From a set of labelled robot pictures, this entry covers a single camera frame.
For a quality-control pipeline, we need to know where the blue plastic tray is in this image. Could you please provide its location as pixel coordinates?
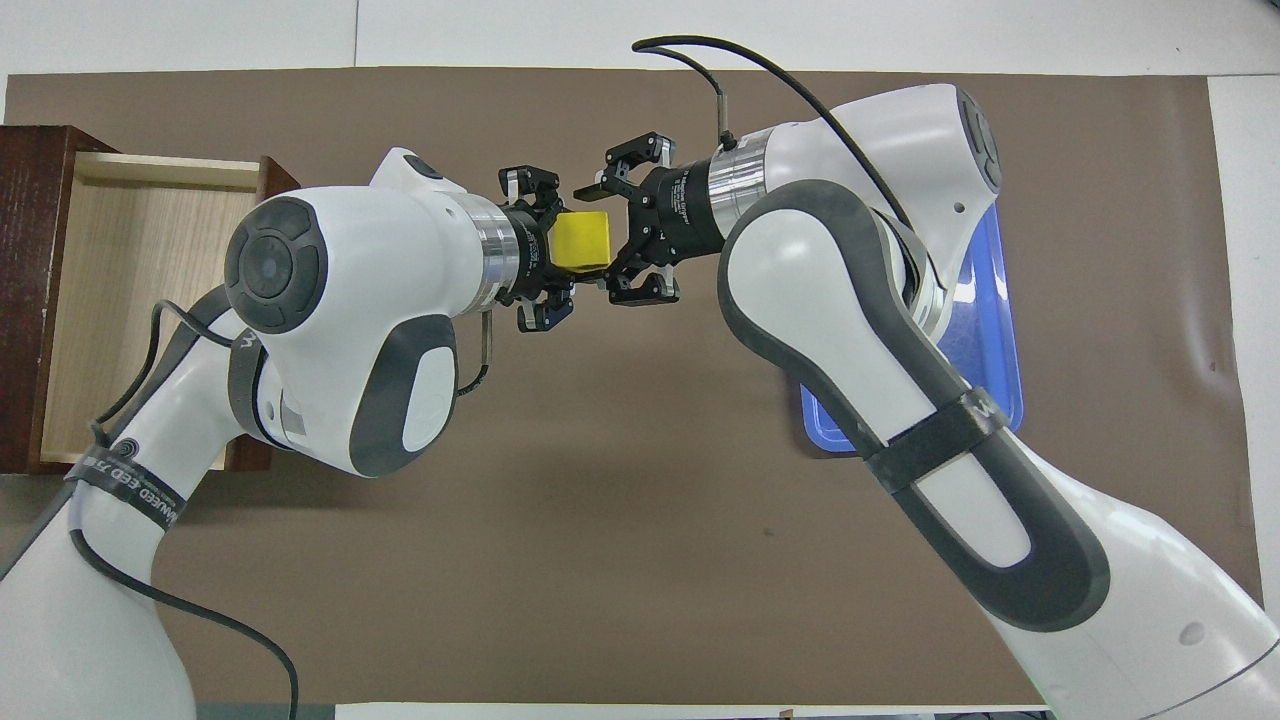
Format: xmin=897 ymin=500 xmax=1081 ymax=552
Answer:
xmin=798 ymin=203 xmax=1025 ymax=456

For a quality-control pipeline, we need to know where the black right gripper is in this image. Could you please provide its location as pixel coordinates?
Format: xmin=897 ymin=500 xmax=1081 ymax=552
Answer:
xmin=574 ymin=131 xmax=719 ymax=307

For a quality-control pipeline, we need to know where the wooden drawer with white handle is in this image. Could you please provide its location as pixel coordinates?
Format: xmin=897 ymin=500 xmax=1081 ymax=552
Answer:
xmin=38 ymin=150 xmax=303 ymax=474

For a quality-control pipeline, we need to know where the yellow cube block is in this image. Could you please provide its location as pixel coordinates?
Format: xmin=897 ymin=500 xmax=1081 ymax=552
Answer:
xmin=552 ymin=209 xmax=614 ymax=274

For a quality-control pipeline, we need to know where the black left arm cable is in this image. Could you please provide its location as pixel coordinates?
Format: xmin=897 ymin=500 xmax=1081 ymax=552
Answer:
xmin=0 ymin=298 xmax=497 ymax=720

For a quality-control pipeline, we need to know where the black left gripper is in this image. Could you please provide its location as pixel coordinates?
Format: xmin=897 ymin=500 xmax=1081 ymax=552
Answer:
xmin=497 ymin=164 xmax=578 ymax=335

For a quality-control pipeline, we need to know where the brown paper table mat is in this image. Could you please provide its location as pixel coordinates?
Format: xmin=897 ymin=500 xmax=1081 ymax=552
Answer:
xmin=0 ymin=66 xmax=1263 ymax=706

